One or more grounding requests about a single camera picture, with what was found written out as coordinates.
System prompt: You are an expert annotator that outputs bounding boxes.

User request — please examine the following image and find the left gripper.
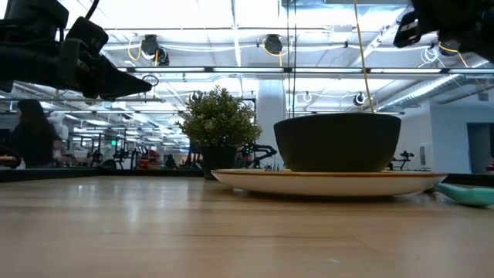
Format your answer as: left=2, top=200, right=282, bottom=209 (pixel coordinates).
left=57, top=38, right=153, bottom=100

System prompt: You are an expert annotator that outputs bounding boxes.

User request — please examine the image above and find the black bowl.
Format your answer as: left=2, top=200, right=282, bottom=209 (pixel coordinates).
left=272, top=112, right=402, bottom=173

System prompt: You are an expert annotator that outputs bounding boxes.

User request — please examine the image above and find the yellow plate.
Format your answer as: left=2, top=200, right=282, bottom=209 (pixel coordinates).
left=211, top=168, right=448, bottom=198

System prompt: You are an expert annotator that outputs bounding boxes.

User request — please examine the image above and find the green plant in black pot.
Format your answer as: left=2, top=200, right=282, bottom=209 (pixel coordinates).
left=175, top=85, right=263, bottom=181

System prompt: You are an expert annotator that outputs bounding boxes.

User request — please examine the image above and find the black hanging cable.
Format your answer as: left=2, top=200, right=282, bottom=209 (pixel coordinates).
left=286, top=0, right=298, bottom=117

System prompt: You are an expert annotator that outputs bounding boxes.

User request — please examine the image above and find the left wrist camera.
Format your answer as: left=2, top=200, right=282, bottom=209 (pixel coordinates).
left=64, top=15, right=110, bottom=56

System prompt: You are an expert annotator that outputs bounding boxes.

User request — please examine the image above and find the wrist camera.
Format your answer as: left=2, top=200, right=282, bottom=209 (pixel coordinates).
left=392, top=5, right=422, bottom=49
left=64, top=15, right=110, bottom=56

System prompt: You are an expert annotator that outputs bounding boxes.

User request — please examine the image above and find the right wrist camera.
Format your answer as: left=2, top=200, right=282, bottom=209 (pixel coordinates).
left=392, top=5, right=422, bottom=49

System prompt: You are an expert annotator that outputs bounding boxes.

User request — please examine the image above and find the long ceiling light strip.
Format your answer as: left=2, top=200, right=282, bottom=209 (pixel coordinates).
left=115, top=66, right=494, bottom=75

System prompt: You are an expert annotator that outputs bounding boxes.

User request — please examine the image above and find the silver ventilation duct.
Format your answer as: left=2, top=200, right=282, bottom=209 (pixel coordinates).
left=376, top=73, right=470, bottom=114

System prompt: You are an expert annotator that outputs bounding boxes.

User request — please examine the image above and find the turquoise handled spoon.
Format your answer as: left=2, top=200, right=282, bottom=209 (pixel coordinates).
left=435, top=182, right=494, bottom=208

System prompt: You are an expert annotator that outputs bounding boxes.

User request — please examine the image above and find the yellow hanging cable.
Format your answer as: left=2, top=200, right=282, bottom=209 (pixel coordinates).
left=353, top=0, right=376, bottom=114

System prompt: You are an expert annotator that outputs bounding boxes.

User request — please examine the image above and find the person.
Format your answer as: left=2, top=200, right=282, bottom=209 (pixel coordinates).
left=8, top=99, right=65, bottom=170

